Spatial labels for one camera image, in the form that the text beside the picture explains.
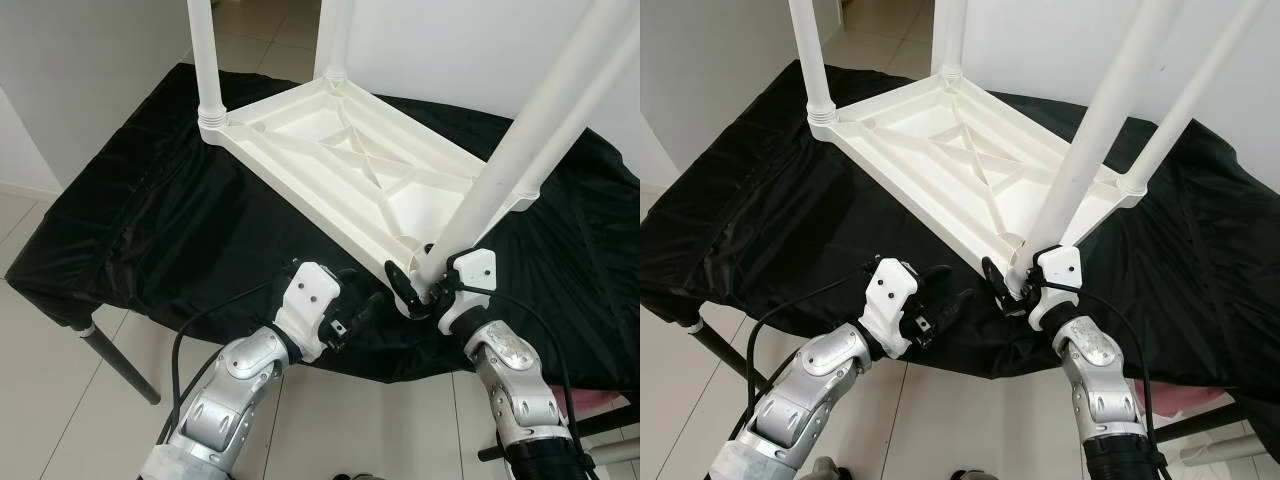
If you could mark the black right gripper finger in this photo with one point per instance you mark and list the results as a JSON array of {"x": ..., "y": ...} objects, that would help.
[
  {"x": 993, "y": 280},
  {"x": 400, "y": 285}
]

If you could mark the white plastic table top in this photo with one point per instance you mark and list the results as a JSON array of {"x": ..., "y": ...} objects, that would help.
[
  {"x": 1030, "y": 190},
  {"x": 420, "y": 200}
]

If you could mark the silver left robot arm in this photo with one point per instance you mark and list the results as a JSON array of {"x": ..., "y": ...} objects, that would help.
[
  {"x": 235, "y": 390},
  {"x": 810, "y": 390}
]

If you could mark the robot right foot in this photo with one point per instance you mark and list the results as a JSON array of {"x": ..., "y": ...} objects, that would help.
[
  {"x": 972, "y": 475},
  {"x": 358, "y": 476}
]

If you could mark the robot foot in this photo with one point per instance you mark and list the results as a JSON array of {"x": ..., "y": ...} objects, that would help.
[
  {"x": 972, "y": 475},
  {"x": 827, "y": 470},
  {"x": 358, "y": 476}
]

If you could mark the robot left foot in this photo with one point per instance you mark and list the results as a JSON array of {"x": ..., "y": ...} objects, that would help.
[{"x": 827, "y": 470}]

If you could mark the black cloth table cover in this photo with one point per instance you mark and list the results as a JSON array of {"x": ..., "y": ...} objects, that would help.
[
  {"x": 150, "y": 200},
  {"x": 760, "y": 200}
]

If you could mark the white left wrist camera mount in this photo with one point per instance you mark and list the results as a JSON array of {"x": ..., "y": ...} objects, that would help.
[
  {"x": 310, "y": 295},
  {"x": 893, "y": 295}
]

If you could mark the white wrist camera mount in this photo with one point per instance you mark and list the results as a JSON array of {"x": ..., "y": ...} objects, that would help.
[
  {"x": 475, "y": 270},
  {"x": 1060, "y": 268},
  {"x": 310, "y": 295},
  {"x": 893, "y": 295}
]

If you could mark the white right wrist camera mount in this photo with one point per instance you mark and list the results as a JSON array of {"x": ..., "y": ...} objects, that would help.
[
  {"x": 1060, "y": 268},
  {"x": 475, "y": 270}
]

